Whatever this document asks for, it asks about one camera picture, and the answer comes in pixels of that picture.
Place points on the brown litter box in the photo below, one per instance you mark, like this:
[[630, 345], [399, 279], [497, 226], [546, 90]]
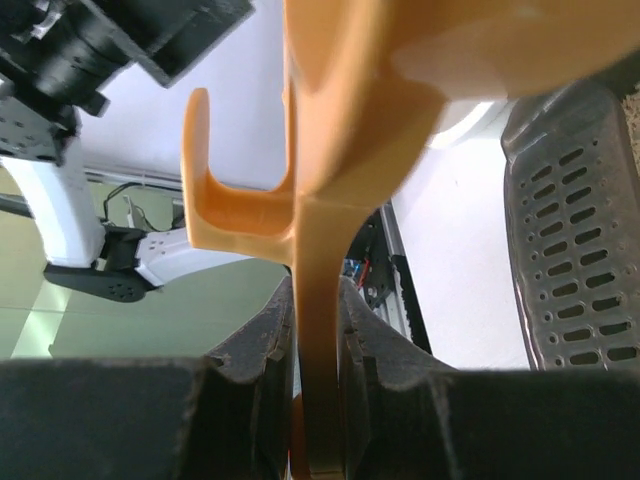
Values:
[[571, 195]]

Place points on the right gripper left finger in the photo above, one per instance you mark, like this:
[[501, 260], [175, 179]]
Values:
[[223, 415]]

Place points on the yellow litter scoop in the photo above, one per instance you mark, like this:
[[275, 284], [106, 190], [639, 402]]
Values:
[[365, 85]]

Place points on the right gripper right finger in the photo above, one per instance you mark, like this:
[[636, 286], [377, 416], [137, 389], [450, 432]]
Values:
[[407, 415]]

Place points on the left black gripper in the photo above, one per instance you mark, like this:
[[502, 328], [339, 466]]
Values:
[[63, 52]]

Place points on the white plastic tub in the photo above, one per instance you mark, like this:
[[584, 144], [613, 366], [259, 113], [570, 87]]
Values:
[[465, 120]]

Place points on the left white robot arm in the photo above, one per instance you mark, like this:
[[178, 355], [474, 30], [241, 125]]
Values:
[[54, 154]]

